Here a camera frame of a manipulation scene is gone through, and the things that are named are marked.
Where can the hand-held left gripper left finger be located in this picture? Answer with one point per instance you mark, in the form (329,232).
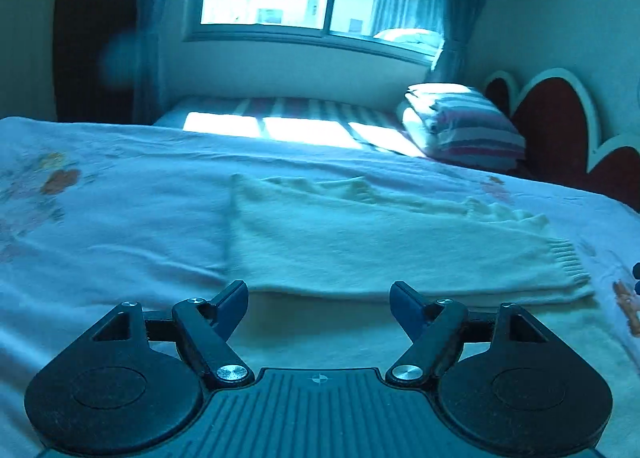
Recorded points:
(234,305)

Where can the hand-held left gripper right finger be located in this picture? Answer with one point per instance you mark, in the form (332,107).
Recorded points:
(404,308)

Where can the cream knitted sweater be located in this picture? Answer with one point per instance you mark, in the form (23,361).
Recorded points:
(360,243)

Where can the white printed blanket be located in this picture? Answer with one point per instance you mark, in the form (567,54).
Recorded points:
(125,228)

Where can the striped folded pillows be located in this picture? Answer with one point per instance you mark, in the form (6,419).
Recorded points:
(460,125)

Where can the striped bed mattress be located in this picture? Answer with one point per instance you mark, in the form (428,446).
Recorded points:
(300,120)

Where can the red heart-shaped headboard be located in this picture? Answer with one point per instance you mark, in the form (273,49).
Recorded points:
(550,117)

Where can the white pillow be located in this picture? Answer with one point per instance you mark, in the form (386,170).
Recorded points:
(407,36)

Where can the dark wooden door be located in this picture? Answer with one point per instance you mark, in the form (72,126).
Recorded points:
(90,12)

